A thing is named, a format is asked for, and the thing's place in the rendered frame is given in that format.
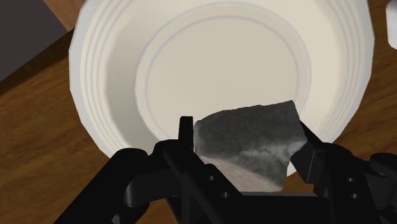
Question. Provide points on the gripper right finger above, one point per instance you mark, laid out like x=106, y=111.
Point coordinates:
x=338, y=176

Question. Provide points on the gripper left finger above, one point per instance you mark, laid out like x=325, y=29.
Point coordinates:
x=173, y=173

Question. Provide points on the grey rough stone block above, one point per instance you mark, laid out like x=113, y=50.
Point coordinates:
x=248, y=139

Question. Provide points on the white ribbed bowl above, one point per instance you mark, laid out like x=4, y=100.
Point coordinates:
x=217, y=71

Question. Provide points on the white object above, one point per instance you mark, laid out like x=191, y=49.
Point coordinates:
x=392, y=23

